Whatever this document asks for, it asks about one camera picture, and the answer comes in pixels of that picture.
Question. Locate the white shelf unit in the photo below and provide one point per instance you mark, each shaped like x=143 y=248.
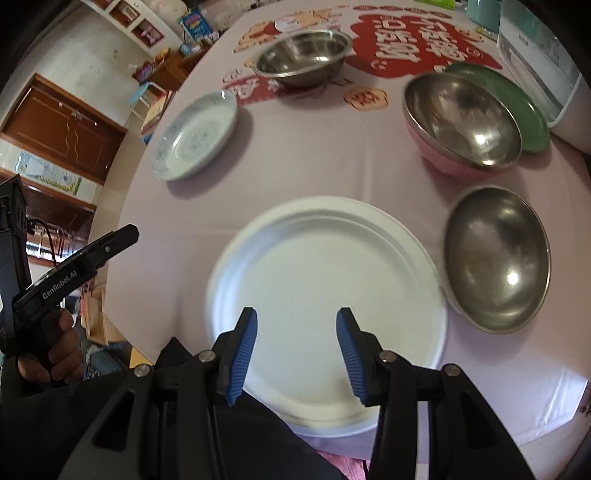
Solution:
x=138 y=23

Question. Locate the steel bowls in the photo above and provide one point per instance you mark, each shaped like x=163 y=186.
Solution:
x=461 y=115

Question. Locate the teal cup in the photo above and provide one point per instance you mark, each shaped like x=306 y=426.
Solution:
x=482 y=11

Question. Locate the colourful picture box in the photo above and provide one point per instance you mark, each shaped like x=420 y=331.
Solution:
x=196 y=23

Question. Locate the green plate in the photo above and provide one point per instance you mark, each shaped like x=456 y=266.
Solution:
x=528 y=115

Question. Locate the flat-bottomed steel bowl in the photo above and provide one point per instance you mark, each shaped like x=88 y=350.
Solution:
x=300 y=50

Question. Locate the blue stool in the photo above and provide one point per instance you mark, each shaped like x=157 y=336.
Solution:
x=143 y=92

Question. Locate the wall poster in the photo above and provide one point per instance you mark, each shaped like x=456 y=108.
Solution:
x=46 y=173

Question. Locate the small patterned white plate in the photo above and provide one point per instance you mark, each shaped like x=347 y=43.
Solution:
x=194 y=134

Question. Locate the low wooden cabinet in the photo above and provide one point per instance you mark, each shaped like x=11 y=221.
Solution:
x=171 y=69

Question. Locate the round steel bowl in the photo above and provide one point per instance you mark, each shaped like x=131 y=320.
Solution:
x=494 y=258

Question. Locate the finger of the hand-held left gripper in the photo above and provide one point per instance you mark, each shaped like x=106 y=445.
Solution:
x=115 y=242

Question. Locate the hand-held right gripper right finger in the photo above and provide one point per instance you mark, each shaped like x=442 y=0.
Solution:
x=351 y=355

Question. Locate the white storage box clear lid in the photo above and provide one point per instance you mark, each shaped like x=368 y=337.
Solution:
x=535 y=60

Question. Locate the large white plate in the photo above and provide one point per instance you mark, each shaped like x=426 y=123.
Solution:
x=314 y=277

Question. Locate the green tissue pack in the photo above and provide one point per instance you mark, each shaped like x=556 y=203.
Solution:
x=438 y=2

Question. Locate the stack of books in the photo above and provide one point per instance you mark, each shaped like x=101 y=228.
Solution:
x=157 y=110

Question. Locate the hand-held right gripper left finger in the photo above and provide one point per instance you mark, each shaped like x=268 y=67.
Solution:
x=242 y=355

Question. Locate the wooden door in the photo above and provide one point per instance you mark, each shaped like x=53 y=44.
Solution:
x=60 y=129

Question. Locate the person's left hand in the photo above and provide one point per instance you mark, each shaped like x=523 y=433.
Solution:
x=64 y=360

